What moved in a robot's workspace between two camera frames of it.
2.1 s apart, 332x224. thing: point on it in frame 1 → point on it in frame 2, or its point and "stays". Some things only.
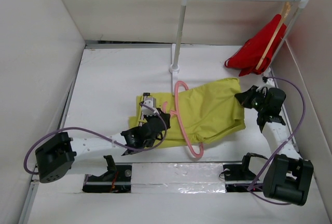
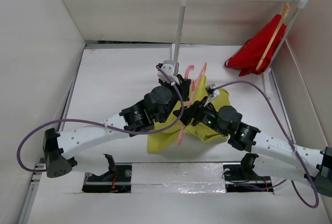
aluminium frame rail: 29,201 stays
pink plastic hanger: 177,114 → 194,84
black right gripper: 245,97 → 195,111
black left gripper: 147,118 → 183,87
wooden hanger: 285,10 stays
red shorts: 246,58 stays
